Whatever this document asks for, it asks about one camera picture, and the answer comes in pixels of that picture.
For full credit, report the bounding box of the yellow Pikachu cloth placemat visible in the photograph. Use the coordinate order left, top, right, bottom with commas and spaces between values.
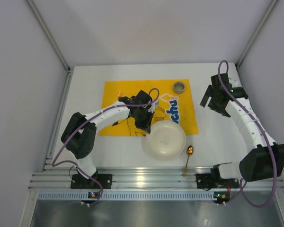
102, 79, 198, 135

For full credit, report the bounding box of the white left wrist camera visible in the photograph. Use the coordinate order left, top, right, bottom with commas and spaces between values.
147, 100, 159, 113

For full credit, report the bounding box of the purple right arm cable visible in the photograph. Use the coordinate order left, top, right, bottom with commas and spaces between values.
218, 60, 279, 209

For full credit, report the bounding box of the aluminium mounting rail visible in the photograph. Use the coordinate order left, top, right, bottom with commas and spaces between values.
28, 156, 284, 191

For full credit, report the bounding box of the gold spoon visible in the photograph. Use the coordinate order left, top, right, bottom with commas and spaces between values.
182, 145, 194, 177

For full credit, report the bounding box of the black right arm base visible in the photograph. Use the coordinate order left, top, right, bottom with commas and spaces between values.
195, 165, 240, 191

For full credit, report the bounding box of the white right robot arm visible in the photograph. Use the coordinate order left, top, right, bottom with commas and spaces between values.
200, 73, 284, 182

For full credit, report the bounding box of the speckled ceramic cup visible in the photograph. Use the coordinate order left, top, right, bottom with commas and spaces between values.
173, 81, 185, 94

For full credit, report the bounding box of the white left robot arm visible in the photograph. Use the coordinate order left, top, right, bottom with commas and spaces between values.
61, 90, 159, 179

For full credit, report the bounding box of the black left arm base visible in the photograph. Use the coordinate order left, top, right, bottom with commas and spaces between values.
71, 174, 113, 191

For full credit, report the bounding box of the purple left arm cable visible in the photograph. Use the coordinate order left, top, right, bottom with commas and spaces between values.
52, 88, 160, 206

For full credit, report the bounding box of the perforated cable tray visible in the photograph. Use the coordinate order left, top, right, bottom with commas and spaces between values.
38, 191, 229, 201

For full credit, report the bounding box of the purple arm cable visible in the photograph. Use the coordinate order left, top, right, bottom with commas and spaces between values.
52, 88, 160, 206
218, 60, 279, 209

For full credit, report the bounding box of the cream round plate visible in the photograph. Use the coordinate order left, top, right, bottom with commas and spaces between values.
144, 121, 186, 159

